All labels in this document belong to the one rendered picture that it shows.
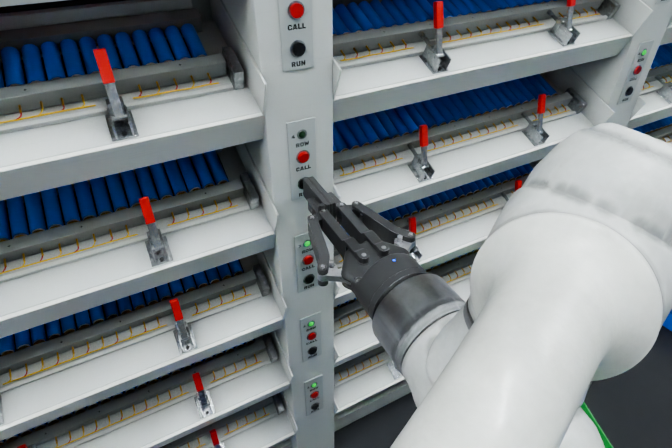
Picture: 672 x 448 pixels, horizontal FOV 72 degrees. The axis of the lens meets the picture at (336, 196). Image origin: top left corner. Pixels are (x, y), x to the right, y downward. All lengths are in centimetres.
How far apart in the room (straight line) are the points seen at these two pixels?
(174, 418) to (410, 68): 72
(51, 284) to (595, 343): 61
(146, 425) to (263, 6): 73
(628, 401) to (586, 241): 130
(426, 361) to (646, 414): 120
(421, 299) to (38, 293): 47
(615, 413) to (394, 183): 97
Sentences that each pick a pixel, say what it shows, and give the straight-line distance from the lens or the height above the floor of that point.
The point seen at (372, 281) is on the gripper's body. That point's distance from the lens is 47.
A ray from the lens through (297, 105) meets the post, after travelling 60.
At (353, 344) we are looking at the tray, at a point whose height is 36.
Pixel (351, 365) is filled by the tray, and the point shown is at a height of 21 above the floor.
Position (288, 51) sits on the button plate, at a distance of 57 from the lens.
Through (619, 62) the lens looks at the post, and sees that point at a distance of 105.
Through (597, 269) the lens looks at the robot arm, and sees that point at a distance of 28.
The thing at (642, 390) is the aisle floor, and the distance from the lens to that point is 161.
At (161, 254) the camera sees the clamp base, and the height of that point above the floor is 74.
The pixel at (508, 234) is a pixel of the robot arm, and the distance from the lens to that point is 29.
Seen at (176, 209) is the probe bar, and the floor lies 77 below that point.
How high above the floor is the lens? 117
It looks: 36 degrees down
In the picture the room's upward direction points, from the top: straight up
